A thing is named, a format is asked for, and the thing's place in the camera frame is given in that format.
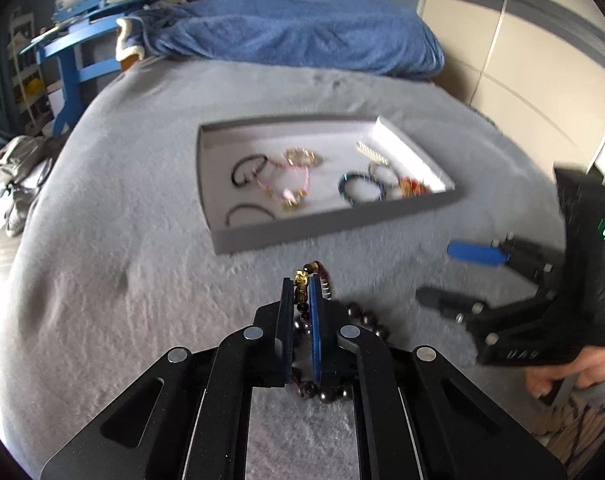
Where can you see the striped grey sleeve forearm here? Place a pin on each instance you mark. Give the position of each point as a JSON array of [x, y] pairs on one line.
[[575, 432]]

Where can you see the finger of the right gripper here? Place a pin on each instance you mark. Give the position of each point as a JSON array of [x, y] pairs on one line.
[[449, 304], [477, 254]]

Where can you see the large silver bangle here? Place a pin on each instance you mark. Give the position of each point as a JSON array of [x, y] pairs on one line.
[[374, 156]]

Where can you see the grey cardboard tray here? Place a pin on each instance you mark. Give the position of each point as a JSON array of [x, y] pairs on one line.
[[264, 181]]

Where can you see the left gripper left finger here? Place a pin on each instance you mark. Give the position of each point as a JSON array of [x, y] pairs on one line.
[[284, 333]]

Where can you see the white shelf rack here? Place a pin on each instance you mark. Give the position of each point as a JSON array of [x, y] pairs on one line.
[[28, 82]]

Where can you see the cream sliding wardrobe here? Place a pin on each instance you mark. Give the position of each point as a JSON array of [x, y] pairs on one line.
[[536, 68]]

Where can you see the blue wooden desk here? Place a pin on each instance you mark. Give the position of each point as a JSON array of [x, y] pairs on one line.
[[89, 20]]

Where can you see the person's right hand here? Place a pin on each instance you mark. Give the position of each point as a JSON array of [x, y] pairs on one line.
[[588, 368]]

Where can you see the thin silver wire bangle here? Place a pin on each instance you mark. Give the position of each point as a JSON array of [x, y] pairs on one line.
[[384, 175]]

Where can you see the blue fleece blanket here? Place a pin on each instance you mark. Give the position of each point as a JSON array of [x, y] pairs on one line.
[[368, 36]]

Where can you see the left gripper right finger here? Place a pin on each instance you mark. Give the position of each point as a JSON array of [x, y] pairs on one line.
[[325, 318]]

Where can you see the grey backpack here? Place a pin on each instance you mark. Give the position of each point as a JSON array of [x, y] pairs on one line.
[[25, 164]]

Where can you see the grey bed cover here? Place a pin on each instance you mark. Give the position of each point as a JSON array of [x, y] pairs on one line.
[[116, 264]]

